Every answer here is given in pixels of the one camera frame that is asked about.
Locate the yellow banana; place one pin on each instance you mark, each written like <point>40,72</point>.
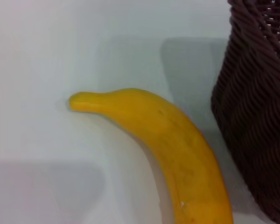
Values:
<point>177,151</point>

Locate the dark brown woven basket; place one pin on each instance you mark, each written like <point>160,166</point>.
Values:
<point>259,116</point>

